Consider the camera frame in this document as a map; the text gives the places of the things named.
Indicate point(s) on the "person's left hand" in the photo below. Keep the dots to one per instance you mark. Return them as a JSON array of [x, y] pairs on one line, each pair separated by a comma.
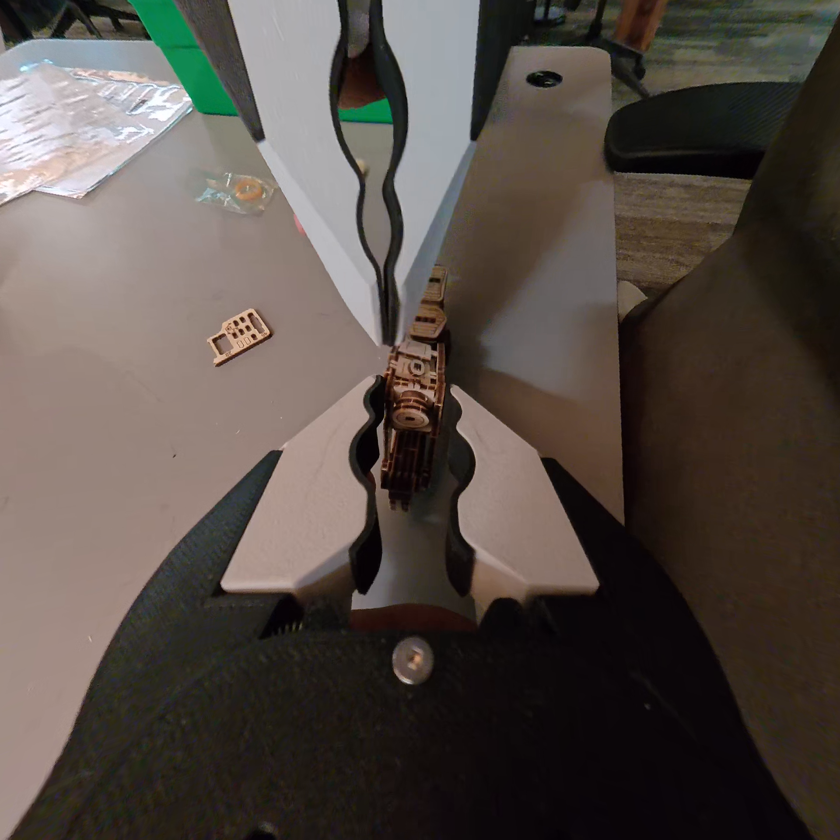
[[413, 618]]

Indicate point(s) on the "clear bag of rubber bands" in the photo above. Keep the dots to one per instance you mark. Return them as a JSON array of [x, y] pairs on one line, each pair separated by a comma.
[[223, 190]]

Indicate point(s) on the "black chair base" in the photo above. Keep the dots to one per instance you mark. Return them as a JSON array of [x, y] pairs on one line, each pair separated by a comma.
[[617, 56]]

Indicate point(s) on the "small slotted wooden part frame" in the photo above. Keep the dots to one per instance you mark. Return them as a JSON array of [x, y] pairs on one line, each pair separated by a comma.
[[253, 342]]

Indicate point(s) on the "person's right hand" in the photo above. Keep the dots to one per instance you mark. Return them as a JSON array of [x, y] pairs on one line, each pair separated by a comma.
[[364, 82]]

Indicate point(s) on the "grey desk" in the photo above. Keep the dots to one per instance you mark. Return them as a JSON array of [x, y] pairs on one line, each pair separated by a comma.
[[131, 459]]

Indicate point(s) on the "large clear plastic bag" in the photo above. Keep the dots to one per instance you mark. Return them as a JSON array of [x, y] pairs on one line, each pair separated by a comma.
[[39, 131]]

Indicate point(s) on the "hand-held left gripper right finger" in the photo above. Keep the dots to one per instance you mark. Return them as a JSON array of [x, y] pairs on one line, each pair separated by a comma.
[[525, 518]]

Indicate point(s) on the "wooden motorcycle model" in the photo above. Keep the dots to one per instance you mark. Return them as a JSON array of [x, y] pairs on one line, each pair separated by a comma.
[[413, 420]]

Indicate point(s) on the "green plastic bin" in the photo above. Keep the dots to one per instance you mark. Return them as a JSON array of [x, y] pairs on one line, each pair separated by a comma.
[[177, 72]]

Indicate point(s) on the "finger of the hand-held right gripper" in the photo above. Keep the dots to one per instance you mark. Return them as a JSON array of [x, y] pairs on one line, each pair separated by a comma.
[[439, 98], [295, 98]]

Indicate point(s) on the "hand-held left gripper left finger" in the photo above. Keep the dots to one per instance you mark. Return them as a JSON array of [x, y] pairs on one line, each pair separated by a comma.
[[295, 518]]

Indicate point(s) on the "person's brown trousers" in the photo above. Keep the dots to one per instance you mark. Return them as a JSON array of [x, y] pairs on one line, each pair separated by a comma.
[[754, 459]]

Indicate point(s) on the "black desk grommet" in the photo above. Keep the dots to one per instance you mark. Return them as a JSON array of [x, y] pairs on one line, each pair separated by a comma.
[[544, 79]]

